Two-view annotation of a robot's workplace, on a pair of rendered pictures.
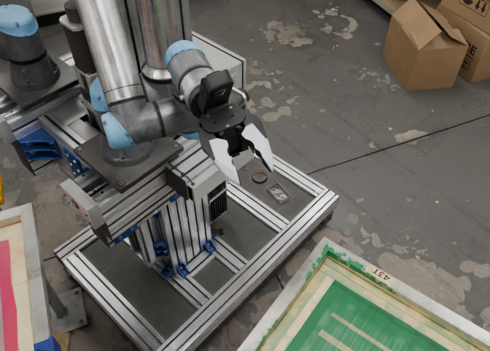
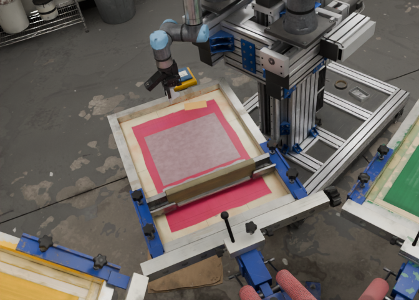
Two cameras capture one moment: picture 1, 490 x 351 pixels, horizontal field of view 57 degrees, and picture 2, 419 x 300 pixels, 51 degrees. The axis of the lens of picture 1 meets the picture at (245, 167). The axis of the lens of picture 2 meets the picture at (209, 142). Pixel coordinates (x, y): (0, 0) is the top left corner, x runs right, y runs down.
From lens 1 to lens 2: 0.98 m
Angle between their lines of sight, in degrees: 6
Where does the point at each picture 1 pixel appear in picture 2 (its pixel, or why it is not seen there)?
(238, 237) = (333, 126)
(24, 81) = not seen: outside the picture
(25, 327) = (245, 140)
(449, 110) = not seen: outside the picture
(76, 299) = not seen: hidden behind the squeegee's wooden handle
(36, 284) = (246, 117)
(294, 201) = (373, 99)
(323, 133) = (382, 55)
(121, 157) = (300, 29)
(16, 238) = (218, 98)
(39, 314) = (255, 131)
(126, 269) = not seen: hidden behind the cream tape
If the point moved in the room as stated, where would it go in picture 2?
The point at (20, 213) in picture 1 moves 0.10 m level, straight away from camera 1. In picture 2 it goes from (218, 82) to (206, 73)
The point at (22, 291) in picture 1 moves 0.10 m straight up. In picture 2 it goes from (235, 123) to (233, 107)
